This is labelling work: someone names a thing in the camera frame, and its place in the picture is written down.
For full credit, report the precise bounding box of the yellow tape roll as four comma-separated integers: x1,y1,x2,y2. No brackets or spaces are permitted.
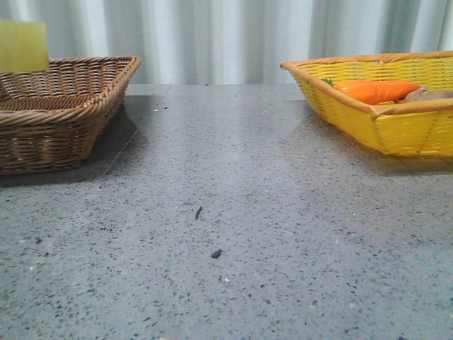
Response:
1,19,49,73

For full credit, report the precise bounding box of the white pleated curtain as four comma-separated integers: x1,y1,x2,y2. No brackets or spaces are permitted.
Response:
1,1,452,85

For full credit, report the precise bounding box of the orange toy carrot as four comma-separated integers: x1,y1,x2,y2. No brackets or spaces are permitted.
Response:
321,78,422,105

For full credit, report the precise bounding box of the brown wicker basket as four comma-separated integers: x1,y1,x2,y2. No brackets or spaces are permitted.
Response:
1,56,141,175

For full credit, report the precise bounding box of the yellow wicker basket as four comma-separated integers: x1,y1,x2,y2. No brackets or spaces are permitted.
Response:
280,50,452,157

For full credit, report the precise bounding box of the brown toy potato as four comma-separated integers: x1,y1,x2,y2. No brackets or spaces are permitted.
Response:
397,86,453,103

